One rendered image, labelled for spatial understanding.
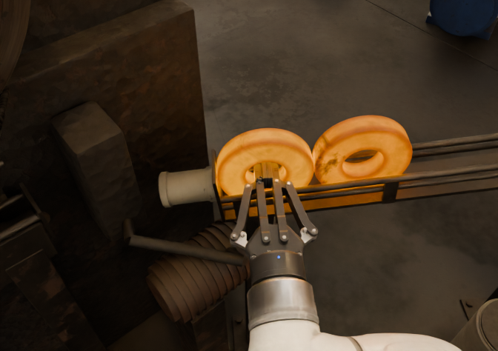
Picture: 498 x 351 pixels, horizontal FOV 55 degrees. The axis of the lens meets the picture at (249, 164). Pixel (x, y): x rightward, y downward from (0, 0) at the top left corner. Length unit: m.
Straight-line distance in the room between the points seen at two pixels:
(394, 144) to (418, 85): 1.40
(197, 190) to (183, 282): 0.18
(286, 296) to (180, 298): 0.30
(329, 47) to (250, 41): 0.36
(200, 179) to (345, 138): 0.24
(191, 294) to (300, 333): 0.32
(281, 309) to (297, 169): 0.24
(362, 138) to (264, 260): 0.24
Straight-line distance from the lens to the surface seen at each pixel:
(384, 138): 0.74
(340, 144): 0.73
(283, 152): 0.72
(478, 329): 0.92
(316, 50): 2.24
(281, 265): 0.63
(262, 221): 0.68
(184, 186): 0.77
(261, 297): 0.62
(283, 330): 0.60
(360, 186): 0.80
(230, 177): 0.75
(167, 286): 0.86
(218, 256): 0.84
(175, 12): 0.81
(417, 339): 0.67
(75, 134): 0.73
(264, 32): 2.34
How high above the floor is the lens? 1.29
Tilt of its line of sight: 49 degrees down
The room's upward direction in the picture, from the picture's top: straight up
